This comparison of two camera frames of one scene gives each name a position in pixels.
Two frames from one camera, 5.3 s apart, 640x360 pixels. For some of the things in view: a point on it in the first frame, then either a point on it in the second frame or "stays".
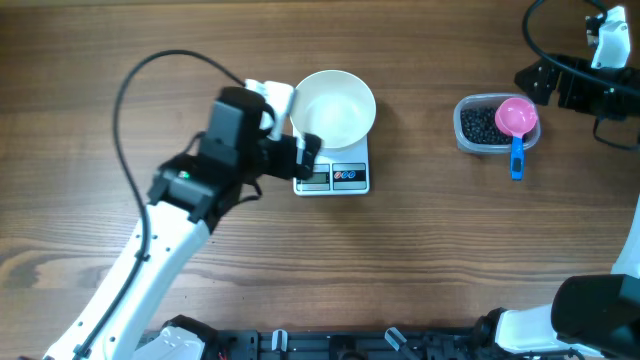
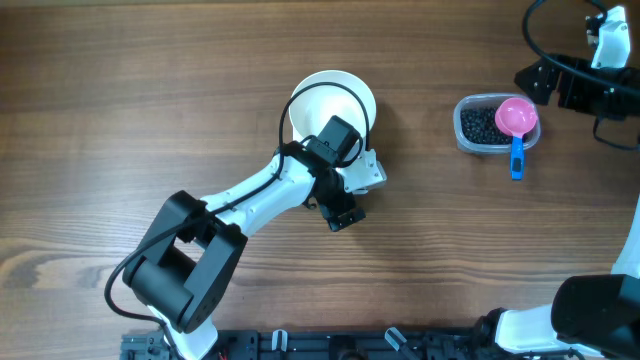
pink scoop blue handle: [516, 116] stays
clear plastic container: [475, 128] stays
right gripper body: [578, 92] stays
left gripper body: [282, 161] → [334, 199]
